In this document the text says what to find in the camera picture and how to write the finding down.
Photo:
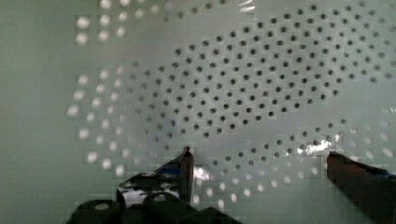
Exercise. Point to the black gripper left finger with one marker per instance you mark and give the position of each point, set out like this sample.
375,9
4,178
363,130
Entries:
174,177

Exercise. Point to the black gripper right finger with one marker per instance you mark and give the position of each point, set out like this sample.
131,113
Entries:
371,189

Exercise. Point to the green plastic strainer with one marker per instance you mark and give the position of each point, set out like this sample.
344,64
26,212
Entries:
260,92

